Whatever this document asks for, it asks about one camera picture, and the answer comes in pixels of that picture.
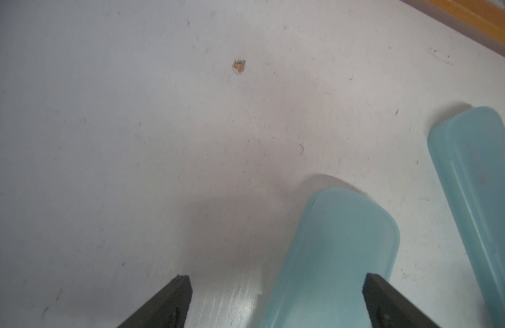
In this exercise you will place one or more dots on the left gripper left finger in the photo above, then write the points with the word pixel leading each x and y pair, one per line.
pixel 168 308

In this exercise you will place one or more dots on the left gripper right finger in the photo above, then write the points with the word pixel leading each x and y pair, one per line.
pixel 388 308

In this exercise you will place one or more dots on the teal pencil case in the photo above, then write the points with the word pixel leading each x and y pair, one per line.
pixel 468 152
pixel 342 236

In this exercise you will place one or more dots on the orange wooden three-tier shelf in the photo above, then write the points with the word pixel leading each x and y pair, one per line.
pixel 481 21

